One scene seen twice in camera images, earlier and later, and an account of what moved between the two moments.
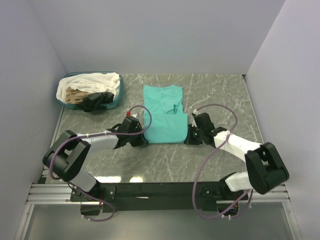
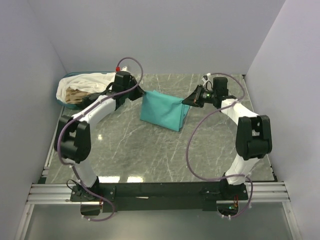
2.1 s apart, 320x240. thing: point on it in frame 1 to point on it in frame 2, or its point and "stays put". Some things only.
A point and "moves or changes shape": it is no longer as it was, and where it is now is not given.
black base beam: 158,196 stays put
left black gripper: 141,141 to 139,93
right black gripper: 189,140 to 194,99
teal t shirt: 169,123 moves or changes shape
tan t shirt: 74,96 stays put
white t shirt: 92,83 stays put
